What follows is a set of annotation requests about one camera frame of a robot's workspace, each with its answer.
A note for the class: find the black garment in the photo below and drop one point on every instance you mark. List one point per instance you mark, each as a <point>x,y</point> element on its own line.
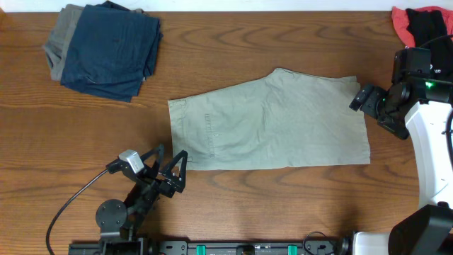
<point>426,26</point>

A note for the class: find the folded navy blue shorts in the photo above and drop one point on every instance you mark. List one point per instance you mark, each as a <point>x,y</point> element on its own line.
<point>112,51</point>

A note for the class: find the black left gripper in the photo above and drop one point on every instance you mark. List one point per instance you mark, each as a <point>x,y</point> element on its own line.
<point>164,187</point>

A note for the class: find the red garment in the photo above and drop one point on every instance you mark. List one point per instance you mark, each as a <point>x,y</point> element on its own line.
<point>401,22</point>

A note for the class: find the khaki green shorts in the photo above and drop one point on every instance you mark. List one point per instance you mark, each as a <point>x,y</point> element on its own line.
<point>285,119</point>

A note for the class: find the folded grey shorts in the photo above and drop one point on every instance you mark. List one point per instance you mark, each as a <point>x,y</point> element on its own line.
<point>57,44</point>

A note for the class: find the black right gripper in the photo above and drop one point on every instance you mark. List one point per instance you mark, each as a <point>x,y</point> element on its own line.
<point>367,100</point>

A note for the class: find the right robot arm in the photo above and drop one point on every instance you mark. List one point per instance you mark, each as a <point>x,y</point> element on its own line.
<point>418,107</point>

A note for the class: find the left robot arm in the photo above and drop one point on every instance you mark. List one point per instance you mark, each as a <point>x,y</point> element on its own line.
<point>119,221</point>

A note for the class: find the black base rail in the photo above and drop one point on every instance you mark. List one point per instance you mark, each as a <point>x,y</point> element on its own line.
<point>315,247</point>

